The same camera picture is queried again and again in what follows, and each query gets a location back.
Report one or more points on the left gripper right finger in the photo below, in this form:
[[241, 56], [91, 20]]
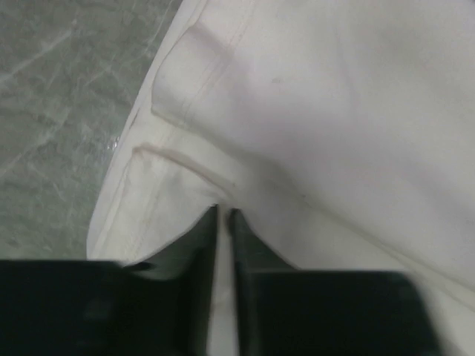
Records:
[[284, 310]]

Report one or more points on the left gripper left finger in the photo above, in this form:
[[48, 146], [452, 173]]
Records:
[[160, 306]]

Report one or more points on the cream white t-shirt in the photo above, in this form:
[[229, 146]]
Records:
[[343, 130]]

